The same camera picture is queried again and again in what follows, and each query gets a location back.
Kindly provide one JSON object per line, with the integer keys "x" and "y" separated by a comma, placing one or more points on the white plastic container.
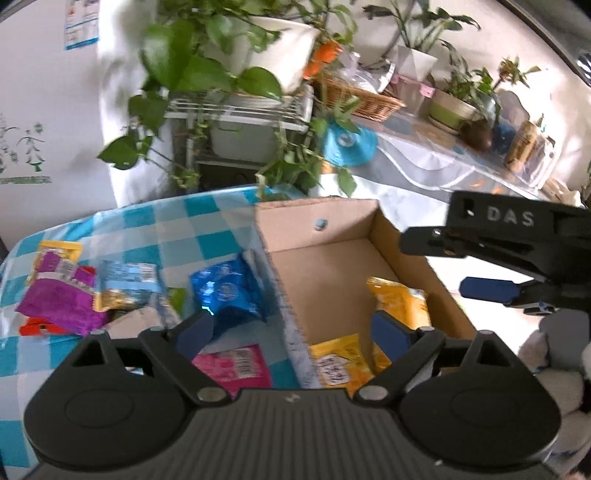
{"x": 240, "y": 138}

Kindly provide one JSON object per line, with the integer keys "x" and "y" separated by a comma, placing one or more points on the pink snack packet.
{"x": 221, "y": 369}

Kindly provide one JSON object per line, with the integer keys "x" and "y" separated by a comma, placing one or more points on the cardboard box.
{"x": 323, "y": 272}

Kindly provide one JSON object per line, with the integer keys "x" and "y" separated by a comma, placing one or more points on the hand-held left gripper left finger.
{"x": 196, "y": 331}

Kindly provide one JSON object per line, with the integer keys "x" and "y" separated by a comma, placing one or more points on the green snack packet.
{"x": 178, "y": 300}

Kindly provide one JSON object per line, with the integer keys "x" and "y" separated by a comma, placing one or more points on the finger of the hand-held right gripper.
{"x": 434, "y": 242}
{"x": 489, "y": 290}

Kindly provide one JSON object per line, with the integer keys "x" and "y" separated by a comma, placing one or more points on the small leafy plant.
{"x": 475, "y": 78}

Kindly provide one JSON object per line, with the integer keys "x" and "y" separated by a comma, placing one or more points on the wicker basket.
{"x": 369, "y": 104}

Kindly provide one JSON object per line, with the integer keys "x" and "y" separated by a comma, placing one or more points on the orange plastic pot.
{"x": 323, "y": 57}

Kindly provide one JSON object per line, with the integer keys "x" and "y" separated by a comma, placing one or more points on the grey and white plush toy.
{"x": 554, "y": 392}

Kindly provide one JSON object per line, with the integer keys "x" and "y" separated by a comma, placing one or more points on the red snack packet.
{"x": 41, "y": 326}

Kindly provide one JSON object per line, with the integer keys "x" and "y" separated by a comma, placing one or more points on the green and white plant pot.
{"x": 450, "y": 110}

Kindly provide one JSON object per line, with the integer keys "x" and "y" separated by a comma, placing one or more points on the light blue gold snack packet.
{"x": 124, "y": 277}

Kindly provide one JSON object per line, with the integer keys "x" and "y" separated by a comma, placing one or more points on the purple snack packet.
{"x": 55, "y": 300}

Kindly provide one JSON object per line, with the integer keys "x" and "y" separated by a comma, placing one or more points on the clear plastic bags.
{"x": 369, "y": 76}

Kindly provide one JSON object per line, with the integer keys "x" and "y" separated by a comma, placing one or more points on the blue checkered tablecloth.
{"x": 184, "y": 221}

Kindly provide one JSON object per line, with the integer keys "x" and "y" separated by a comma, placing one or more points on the large white plant pot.
{"x": 281, "y": 50}

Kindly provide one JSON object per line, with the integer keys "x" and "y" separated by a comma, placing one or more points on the white metal rack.
{"x": 240, "y": 110}

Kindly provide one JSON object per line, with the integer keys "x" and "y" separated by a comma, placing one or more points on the beige snack packet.
{"x": 138, "y": 318}

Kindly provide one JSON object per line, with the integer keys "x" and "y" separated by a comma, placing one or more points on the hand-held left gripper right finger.
{"x": 390, "y": 333}

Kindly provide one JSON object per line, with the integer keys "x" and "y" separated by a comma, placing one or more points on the white refrigerator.
{"x": 55, "y": 138}

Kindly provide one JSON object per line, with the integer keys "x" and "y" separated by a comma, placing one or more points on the brown round pot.
{"x": 475, "y": 134}

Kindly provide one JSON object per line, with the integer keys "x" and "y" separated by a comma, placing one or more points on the white marbled tablecloth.
{"x": 415, "y": 184}

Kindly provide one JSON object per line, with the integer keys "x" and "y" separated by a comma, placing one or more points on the white square plant pot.
{"x": 415, "y": 62}

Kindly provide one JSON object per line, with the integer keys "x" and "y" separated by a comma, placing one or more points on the leafy green plant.
{"x": 415, "y": 23}

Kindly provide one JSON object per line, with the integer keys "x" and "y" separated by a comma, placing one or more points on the golden bottle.
{"x": 521, "y": 145}

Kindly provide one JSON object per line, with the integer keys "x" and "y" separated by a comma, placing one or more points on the small yellow snack packet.
{"x": 64, "y": 251}

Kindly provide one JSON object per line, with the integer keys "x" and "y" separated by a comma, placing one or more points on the blue foil snack packet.
{"x": 221, "y": 286}

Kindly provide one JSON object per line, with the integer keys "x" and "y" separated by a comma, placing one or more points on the green pothos plant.
{"x": 166, "y": 50}

